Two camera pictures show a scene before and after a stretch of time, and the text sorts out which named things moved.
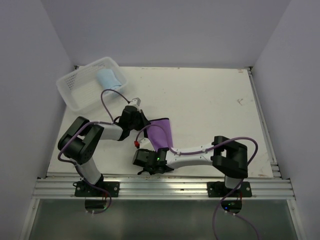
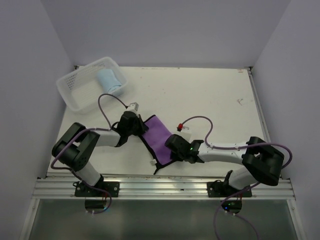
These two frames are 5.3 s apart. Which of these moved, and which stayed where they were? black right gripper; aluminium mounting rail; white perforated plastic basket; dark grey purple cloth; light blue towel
Moved: dark grey purple cloth; black right gripper
Stayed: light blue towel; aluminium mounting rail; white perforated plastic basket
